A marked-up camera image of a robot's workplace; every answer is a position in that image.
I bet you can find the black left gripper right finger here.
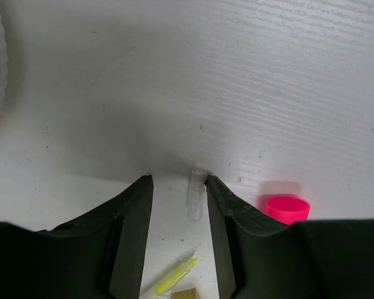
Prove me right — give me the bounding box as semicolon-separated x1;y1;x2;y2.
206;176;374;298

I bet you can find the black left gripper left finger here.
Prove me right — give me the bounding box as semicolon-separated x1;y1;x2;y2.
0;176;153;298

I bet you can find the yellow clear pen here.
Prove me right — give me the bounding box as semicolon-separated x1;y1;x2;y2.
139;254;198;298

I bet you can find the pink black highlighter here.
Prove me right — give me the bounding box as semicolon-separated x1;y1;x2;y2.
264;194;311;225

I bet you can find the tan eraser block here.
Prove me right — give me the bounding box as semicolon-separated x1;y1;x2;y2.
171;288;201;299

